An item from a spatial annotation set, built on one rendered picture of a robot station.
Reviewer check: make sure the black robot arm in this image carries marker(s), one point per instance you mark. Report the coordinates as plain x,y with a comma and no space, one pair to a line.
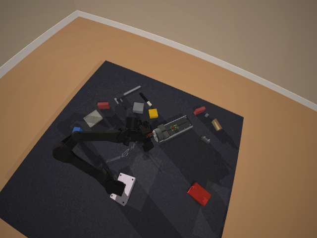
62,151

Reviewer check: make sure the yellow cube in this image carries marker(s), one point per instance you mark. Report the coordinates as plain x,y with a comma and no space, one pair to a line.
153,113

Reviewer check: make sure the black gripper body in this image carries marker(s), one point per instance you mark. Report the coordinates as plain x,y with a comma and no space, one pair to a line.
148,145

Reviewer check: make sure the red rectangular block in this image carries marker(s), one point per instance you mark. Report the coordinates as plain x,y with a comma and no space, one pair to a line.
104,105
199,110
199,194

